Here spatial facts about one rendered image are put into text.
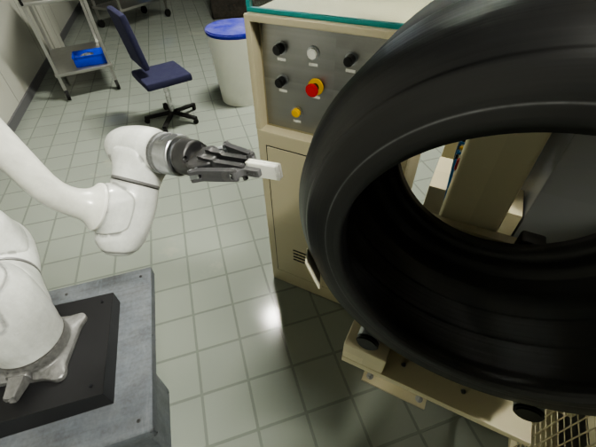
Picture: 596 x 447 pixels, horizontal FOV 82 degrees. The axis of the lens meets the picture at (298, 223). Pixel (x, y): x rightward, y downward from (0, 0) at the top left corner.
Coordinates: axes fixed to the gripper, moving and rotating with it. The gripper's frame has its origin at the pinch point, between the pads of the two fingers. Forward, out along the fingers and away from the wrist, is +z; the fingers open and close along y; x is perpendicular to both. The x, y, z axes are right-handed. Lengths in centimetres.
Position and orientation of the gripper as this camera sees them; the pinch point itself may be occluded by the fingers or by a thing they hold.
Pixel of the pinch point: (263, 169)
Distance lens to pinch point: 65.0
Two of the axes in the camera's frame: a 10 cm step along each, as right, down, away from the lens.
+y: 4.5, -6.4, 6.3
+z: 8.8, 2.0, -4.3
